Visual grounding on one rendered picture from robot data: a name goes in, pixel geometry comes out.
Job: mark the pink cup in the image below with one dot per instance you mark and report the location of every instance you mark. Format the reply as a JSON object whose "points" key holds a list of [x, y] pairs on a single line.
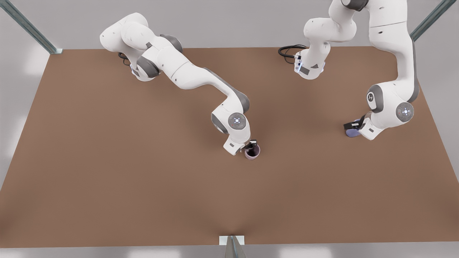
{"points": [[252, 152]]}

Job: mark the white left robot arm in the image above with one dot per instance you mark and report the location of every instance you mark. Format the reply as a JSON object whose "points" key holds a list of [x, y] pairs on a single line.
{"points": [[392, 46]]}

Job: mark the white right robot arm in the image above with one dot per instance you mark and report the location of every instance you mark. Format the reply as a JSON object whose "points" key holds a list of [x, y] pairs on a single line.
{"points": [[186, 73]]}

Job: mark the purple cup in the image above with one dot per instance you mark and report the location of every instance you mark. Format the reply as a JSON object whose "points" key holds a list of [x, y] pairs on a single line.
{"points": [[351, 132]]}

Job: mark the silver frame post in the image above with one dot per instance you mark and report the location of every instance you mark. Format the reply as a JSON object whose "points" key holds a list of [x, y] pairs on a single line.
{"points": [[232, 245], [28, 27], [430, 18]]}

